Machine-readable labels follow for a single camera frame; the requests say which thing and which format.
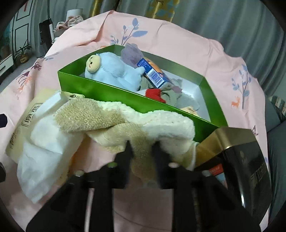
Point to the beige tissue package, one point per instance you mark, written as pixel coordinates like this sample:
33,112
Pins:
17,125

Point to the white cabinet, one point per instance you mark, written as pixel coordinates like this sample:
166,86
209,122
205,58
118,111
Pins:
6,63

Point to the red and white sock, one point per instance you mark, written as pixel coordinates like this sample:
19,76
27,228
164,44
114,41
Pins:
154,92

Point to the purple towel cloth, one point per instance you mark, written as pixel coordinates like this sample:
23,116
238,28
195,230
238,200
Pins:
177,88

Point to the patterned pillow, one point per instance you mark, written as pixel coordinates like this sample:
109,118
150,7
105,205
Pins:
279,102

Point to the potted plant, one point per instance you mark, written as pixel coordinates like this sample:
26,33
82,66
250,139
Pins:
22,53

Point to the black upright appliance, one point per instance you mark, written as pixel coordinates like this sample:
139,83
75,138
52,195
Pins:
45,38

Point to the green cardboard box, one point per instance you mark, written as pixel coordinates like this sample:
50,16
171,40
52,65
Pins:
111,91

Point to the grey-green cloth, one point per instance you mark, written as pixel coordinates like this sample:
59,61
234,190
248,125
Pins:
187,101

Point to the light blue plush toy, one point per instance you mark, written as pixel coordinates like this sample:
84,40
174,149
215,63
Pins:
111,69

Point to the small colourful packet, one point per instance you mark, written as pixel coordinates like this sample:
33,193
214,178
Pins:
215,170

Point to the cream fleece towel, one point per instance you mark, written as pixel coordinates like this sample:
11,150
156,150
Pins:
156,120

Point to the black glossy box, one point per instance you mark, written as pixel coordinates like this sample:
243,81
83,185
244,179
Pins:
245,160

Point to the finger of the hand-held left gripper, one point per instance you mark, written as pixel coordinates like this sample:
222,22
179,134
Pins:
3,120
2,171

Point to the yellow printed curtain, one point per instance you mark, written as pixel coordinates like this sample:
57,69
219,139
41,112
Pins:
160,9

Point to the blue tissue packet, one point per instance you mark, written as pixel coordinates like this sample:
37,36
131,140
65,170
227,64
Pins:
154,74

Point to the pile of pink clothes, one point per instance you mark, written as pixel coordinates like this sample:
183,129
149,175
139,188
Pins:
67,23

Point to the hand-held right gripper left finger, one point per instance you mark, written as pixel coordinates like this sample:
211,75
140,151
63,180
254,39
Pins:
127,160

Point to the yellow packet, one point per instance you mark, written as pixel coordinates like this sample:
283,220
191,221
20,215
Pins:
190,111

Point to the grey sofa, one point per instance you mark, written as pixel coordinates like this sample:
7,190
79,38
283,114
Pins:
277,145

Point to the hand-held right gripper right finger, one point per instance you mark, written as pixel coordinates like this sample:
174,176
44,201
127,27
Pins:
159,165

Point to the grey curtain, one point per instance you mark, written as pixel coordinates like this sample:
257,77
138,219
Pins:
223,22

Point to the pink printed bedsheet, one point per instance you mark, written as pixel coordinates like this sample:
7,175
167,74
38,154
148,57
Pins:
178,38

